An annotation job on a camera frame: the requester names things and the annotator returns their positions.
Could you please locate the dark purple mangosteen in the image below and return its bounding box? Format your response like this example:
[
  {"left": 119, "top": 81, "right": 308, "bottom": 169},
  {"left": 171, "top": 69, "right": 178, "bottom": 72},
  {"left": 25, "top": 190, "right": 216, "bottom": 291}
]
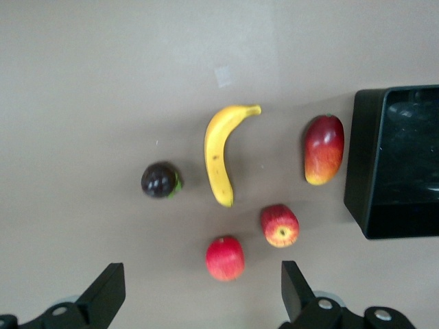
[{"left": 140, "top": 161, "right": 185, "bottom": 199}]

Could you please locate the yellow banana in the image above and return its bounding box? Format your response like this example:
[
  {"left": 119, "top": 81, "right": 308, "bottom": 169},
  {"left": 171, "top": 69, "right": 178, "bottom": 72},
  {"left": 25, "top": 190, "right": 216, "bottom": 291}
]
[{"left": 204, "top": 103, "right": 262, "bottom": 208}]

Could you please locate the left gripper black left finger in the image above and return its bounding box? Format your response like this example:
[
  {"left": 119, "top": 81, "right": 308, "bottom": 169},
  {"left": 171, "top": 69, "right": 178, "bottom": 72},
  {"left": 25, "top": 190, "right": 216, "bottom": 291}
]
[{"left": 20, "top": 263, "right": 126, "bottom": 329}]

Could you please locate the red yellow apple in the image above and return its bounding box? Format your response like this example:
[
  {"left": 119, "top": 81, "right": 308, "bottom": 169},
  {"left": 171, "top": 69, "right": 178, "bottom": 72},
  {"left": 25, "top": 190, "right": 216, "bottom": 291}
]
[{"left": 260, "top": 204, "right": 300, "bottom": 248}]

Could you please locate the black rectangular plastic box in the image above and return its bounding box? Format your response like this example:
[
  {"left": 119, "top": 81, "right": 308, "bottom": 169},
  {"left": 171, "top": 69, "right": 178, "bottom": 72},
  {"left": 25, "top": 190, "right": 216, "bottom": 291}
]
[{"left": 344, "top": 84, "right": 439, "bottom": 240}]

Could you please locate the red yellow mango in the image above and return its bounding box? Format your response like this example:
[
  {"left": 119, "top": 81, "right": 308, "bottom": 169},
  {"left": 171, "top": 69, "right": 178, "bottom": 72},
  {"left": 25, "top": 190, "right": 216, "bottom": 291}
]
[{"left": 304, "top": 114, "right": 345, "bottom": 186}]

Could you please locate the red pomegranate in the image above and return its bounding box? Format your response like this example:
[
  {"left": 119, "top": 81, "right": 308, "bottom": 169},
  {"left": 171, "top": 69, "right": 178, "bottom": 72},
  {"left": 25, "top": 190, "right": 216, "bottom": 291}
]
[{"left": 205, "top": 235, "right": 246, "bottom": 282}]

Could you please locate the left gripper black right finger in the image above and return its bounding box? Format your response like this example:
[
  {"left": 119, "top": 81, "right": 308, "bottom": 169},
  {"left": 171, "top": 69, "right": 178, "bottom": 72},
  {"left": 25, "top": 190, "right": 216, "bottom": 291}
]
[{"left": 279, "top": 260, "right": 416, "bottom": 329}]

